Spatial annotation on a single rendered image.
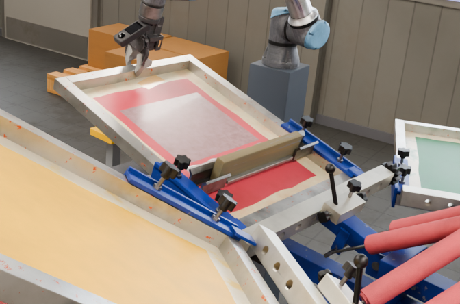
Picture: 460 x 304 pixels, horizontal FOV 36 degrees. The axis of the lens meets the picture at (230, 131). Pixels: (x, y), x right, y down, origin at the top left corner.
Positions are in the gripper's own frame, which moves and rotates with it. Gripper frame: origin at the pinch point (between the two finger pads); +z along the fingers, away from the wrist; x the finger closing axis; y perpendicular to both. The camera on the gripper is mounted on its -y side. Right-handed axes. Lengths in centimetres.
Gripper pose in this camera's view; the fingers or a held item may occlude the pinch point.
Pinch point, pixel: (131, 70)
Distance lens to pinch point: 238.7
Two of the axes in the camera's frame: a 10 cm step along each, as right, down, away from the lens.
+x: -6.9, -5.3, 4.9
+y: 6.7, -2.1, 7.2
